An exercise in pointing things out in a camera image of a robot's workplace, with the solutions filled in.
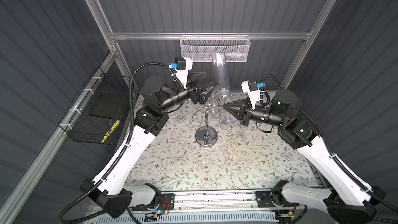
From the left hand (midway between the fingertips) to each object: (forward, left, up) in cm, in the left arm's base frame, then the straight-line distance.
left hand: (213, 78), depth 52 cm
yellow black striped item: (-2, +44, -26) cm, 51 cm away
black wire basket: (+7, +54, -25) cm, 60 cm away
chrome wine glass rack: (+6, 0, -50) cm, 51 cm away
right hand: (-6, -5, -8) cm, 11 cm away
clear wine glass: (+22, +17, -52) cm, 59 cm away
